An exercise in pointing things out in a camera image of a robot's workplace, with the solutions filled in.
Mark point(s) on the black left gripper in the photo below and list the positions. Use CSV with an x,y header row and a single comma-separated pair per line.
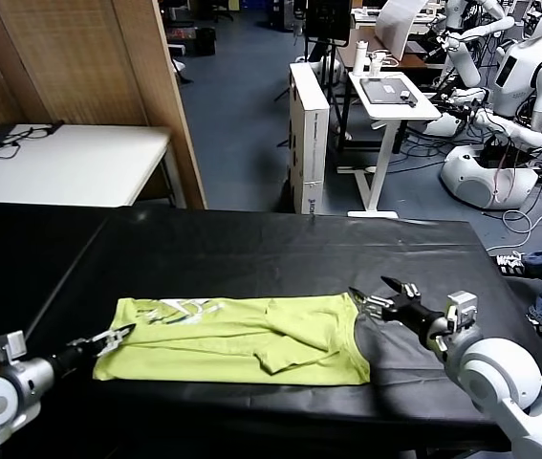
x,y
72,358

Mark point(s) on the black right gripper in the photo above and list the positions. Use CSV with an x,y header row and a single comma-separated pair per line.
x,y
414,318

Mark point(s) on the yellow-green t-shirt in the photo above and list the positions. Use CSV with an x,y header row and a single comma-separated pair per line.
x,y
232,344

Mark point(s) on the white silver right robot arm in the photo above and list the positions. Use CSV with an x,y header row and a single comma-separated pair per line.
x,y
500,378

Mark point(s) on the white humanoid robot raised arm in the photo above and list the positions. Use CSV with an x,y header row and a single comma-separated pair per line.
x,y
462,62

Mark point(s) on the black glossy table cover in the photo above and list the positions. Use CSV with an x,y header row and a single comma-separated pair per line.
x,y
275,258

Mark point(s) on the tall white cardboard box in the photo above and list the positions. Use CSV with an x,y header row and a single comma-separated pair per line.
x,y
309,143

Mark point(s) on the white rectangular table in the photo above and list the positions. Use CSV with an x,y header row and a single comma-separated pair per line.
x,y
84,162

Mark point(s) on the white height-adjustable desk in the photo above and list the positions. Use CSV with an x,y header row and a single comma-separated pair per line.
x,y
395,111

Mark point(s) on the grey closed laptop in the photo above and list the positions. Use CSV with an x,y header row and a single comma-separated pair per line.
x,y
383,90

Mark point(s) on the white cup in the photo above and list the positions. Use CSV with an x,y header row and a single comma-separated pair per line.
x,y
375,67

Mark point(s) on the brown desk with black legs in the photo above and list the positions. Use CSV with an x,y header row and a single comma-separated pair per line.
x,y
419,62

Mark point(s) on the white drinking bottle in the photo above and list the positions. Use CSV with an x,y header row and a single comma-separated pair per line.
x,y
360,57

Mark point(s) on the white humanoid robot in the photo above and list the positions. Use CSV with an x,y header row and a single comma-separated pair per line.
x,y
514,81

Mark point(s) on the white curved panel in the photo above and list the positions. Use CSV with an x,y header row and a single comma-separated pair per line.
x,y
396,26

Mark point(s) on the wooden partition screen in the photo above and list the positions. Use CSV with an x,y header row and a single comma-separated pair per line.
x,y
74,62

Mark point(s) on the black monitor on tripod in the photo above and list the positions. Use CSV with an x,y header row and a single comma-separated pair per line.
x,y
329,19

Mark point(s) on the black waste bin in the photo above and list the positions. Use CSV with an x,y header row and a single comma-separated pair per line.
x,y
205,42

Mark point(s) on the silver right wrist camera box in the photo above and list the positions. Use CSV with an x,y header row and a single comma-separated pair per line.
x,y
461,311

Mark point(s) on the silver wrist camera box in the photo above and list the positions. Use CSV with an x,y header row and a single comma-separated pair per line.
x,y
7,346
461,311

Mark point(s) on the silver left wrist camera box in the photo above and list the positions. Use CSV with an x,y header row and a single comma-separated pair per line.
x,y
7,346

